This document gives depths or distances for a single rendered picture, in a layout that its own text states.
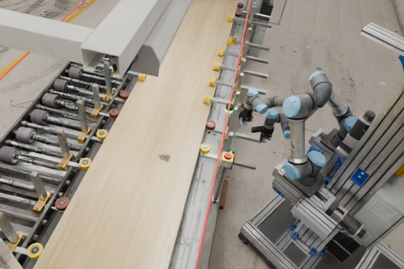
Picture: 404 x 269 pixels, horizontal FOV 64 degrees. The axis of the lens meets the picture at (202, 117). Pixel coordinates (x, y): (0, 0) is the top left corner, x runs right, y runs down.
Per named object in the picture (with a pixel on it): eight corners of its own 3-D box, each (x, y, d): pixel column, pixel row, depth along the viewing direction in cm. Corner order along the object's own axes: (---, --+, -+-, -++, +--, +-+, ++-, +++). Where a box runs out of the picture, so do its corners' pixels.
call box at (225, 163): (231, 161, 208) (234, 153, 203) (230, 169, 203) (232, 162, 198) (220, 158, 208) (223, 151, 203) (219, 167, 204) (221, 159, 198)
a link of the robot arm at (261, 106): (273, 104, 222) (265, 94, 228) (260, 108, 217) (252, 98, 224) (270, 112, 227) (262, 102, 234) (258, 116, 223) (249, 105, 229)
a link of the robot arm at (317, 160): (323, 172, 212) (332, 160, 202) (308, 179, 206) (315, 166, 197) (311, 158, 219) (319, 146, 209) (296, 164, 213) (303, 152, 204)
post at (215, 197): (218, 197, 239) (229, 161, 207) (217, 203, 235) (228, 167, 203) (212, 196, 239) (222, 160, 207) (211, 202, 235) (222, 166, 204)
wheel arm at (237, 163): (255, 167, 253) (256, 164, 249) (255, 170, 250) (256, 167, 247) (201, 154, 255) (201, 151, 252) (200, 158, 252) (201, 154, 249)
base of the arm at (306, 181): (320, 178, 220) (326, 170, 214) (308, 190, 212) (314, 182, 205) (302, 164, 227) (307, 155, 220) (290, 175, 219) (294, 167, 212)
